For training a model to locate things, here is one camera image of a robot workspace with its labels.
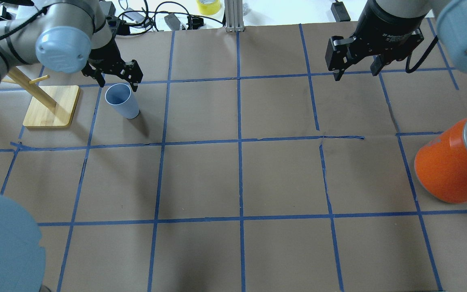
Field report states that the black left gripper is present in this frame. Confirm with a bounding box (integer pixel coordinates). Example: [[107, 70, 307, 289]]
[[81, 39, 144, 92]]

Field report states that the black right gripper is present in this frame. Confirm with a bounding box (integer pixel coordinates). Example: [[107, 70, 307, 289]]
[[326, 0, 426, 82]]

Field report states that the light blue plastic cup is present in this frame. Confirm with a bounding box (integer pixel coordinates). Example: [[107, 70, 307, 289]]
[[105, 83, 140, 119]]

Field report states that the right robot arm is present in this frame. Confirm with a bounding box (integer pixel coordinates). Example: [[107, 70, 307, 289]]
[[326, 0, 467, 81]]

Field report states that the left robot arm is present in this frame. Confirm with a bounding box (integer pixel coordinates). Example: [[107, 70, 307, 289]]
[[0, 0, 143, 292]]

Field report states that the wooden cup stand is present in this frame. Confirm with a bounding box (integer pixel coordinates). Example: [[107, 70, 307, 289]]
[[2, 68, 81, 128]]

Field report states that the black power adapter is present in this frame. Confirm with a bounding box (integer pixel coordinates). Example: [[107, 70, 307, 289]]
[[330, 0, 351, 22]]

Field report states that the yellow tape roll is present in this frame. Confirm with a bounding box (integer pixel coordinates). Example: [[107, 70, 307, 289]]
[[196, 0, 222, 15]]

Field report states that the orange can with grey lid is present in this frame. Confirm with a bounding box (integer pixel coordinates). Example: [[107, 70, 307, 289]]
[[414, 118, 467, 204]]

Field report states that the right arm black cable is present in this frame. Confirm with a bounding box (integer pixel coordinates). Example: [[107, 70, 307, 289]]
[[405, 34, 439, 74]]

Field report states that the black cable bundle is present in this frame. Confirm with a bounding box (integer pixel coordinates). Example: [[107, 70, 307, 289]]
[[108, 0, 224, 37]]

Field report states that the aluminium frame post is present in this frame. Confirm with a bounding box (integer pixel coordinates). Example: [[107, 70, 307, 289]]
[[224, 0, 245, 32]]

